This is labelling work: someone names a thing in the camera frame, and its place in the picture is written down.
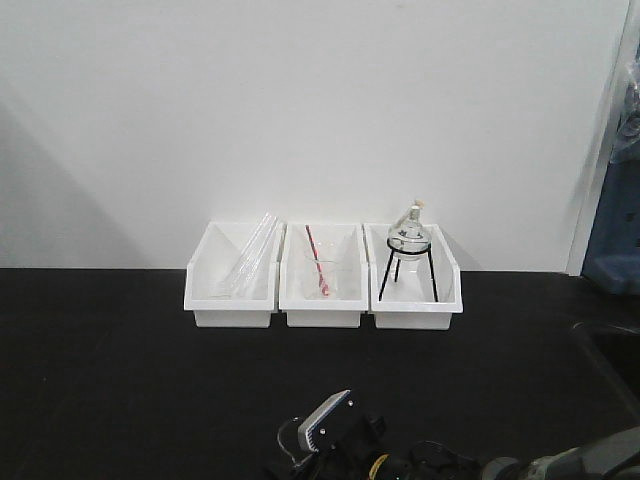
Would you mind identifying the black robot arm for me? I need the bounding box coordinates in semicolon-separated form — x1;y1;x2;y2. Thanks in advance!
262;415;639;479

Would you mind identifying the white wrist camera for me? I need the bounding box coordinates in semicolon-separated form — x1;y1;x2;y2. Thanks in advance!
297;389;359;453

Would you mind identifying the right white storage bin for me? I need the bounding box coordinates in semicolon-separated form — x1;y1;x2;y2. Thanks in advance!
363;223;463;330

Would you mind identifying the white storage bin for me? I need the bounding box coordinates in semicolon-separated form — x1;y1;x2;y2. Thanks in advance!
184;221;284;328
278;223;369;328
363;223;463;330

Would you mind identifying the left white storage bin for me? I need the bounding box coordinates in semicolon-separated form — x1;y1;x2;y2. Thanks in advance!
184;221;284;328

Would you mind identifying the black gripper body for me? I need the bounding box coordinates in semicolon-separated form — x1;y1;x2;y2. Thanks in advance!
263;411;419;479

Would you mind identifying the red stirring rod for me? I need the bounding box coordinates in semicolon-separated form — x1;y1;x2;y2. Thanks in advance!
305;224;330;297

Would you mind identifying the middle white storage bin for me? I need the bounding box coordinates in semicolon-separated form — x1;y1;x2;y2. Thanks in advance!
278;223;369;328

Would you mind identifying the small beaker in bin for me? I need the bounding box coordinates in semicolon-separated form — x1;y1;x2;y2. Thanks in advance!
301;242;343;300

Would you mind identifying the blue equipment at right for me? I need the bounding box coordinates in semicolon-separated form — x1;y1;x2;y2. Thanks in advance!
579;0;640;296

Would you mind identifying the black wire tripod stand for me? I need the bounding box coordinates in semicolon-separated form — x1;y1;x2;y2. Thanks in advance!
378;239;439;302

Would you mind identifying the round glass flask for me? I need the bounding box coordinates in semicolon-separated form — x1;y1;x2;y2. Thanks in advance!
388;200;432;251

